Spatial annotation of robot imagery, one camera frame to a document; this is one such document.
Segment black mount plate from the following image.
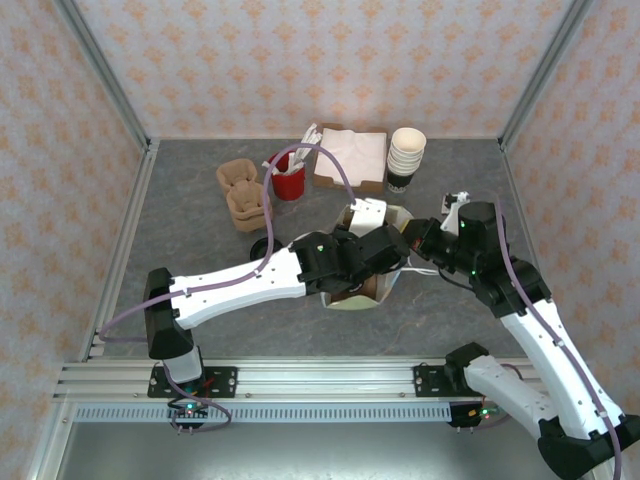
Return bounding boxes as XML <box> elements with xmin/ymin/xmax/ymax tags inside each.
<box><xmin>413</xmin><ymin>364</ymin><xmax>504</xmax><ymax>399</ymax></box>
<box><xmin>147</xmin><ymin>366</ymin><xmax>239</xmax><ymax>399</ymax></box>

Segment black cup lid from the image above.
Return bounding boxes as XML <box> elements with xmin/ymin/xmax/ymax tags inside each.
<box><xmin>250</xmin><ymin>237</ymin><xmax>285</xmax><ymax>261</ymax></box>

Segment black left mount plate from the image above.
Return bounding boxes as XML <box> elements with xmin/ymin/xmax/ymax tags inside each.
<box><xmin>147</xmin><ymin>366</ymin><xmax>239</xmax><ymax>399</ymax></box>

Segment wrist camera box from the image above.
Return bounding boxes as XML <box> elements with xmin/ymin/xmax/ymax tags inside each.
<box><xmin>439</xmin><ymin>189</ymin><xmax>472</xmax><ymax>232</ymax></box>
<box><xmin>348</xmin><ymin>198</ymin><xmax>389</xmax><ymax>239</ymax></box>

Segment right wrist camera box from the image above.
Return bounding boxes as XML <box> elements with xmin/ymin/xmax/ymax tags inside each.
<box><xmin>439</xmin><ymin>189</ymin><xmax>472</xmax><ymax>232</ymax></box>

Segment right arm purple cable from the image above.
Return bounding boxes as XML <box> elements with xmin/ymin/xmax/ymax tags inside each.
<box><xmin>469</xmin><ymin>192</ymin><xmax>626</xmax><ymax>480</ymax></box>

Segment black right mount plate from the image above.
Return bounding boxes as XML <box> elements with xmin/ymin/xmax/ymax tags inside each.
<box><xmin>413</xmin><ymin>364</ymin><xmax>504</xmax><ymax>399</ymax></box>

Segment aluminium side rail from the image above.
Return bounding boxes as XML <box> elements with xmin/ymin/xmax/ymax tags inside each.
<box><xmin>497</xmin><ymin>142</ymin><xmax>571</xmax><ymax>361</ymax></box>
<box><xmin>79</xmin><ymin>139</ymin><xmax>161</xmax><ymax>361</ymax></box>

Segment right aluminium frame post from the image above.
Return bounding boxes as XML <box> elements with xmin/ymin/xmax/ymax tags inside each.
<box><xmin>499</xmin><ymin>0</ymin><xmax>596</xmax><ymax>151</ymax></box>

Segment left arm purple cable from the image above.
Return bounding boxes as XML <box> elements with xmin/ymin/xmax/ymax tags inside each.
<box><xmin>98</xmin><ymin>144</ymin><xmax>359</xmax><ymax>432</ymax></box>

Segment left aluminium side rail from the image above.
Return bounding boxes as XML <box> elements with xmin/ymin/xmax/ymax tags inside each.
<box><xmin>79</xmin><ymin>139</ymin><xmax>161</xmax><ymax>361</ymax></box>

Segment grey slotted cable duct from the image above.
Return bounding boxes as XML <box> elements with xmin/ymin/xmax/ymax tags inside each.
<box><xmin>74</xmin><ymin>403</ymin><xmax>454</xmax><ymax>424</ymax></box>

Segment grey metal base panel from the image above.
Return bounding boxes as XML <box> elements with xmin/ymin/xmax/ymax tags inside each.
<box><xmin>52</xmin><ymin>422</ymin><xmax>599</xmax><ymax>480</ymax></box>

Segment stack of pulp cup carriers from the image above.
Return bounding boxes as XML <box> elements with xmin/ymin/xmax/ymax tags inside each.
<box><xmin>215</xmin><ymin>158</ymin><xmax>274</xmax><ymax>234</ymax></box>

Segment left circuit board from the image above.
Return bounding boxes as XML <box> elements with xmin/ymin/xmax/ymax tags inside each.
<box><xmin>167</xmin><ymin>399</ymin><xmax>211</xmax><ymax>431</ymax></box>

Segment aluminium frame post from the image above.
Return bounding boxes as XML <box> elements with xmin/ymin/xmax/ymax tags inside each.
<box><xmin>52</xmin><ymin>0</ymin><xmax>151</xmax><ymax>151</ymax></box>
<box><xmin>499</xmin><ymin>0</ymin><xmax>596</xmax><ymax>151</ymax></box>

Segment red plastic cup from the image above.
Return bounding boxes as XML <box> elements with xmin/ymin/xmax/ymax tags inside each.
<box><xmin>267</xmin><ymin>149</ymin><xmax>307</xmax><ymax>201</ymax></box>

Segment right circuit board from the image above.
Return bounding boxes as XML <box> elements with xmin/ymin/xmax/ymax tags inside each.
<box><xmin>449</xmin><ymin>399</ymin><xmax>506</xmax><ymax>431</ymax></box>

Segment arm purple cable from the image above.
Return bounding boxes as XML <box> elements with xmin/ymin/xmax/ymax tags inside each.
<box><xmin>98</xmin><ymin>144</ymin><xmax>359</xmax><ymax>432</ymax></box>
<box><xmin>469</xmin><ymin>192</ymin><xmax>626</xmax><ymax>480</ymax></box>

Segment circuit board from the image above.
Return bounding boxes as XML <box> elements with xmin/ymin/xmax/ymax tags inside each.
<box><xmin>449</xmin><ymin>399</ymin><xmax>506</xmax><ymax>431</ymax></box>
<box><xmin>167</xmin><ymin>399</ymin><xmax>211</xmax><ymax>431</ymax></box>

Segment left aluminium frame post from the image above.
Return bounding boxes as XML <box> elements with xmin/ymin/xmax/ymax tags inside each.
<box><xmin>52</xmin><ymin>0</ymin><xmax>151</xmax><ymax>151</ymax></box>

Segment aluminium mounting rail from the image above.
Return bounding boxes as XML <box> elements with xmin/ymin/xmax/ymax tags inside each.
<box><xmin>52</xmin><ymin>357</ymin><xmax>599</xmax><ymax>401</ymax></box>

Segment brown pulp cup carrier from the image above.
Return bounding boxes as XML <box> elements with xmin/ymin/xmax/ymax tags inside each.
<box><xmin>329</xmin><ymin>273</ymin><xmax>399</xmax><ymax>303</ymax></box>

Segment stack of white napkins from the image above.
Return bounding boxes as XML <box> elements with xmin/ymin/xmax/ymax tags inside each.
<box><xmin>314</xmin><ymin>128</ymin><xmax>389</xmax><ymax>186</ymax></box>

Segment paper takeout bag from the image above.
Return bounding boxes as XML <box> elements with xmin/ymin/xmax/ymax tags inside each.
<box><xmin>319</xmin><ymin>202</ymin><xmax>441</xmax><ymax>312</ymax></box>

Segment stack of paper cups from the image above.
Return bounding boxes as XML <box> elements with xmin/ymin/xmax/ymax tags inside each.
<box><xmin>385</xmin><ymin>127</ymin><xmax>427</xmax><ymax>195</ymax></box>

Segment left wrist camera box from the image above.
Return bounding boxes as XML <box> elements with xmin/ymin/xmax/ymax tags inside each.
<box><xmin>348</xmin><ymin>198</ymin><xmax>389</xmax><ymax>239</ymax></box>

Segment right aluminium side rail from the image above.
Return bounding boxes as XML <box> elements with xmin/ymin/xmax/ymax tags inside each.
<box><xmin>497</xmin><ymin>142</ymin><xmax>571</xmax><ymax>361</ymax></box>

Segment napkins in brown box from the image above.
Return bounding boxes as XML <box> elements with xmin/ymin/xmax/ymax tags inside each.
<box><xmin>313</xmin><ymin>123</ymin><xmax>389</xmax><ymax>195</ymax></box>

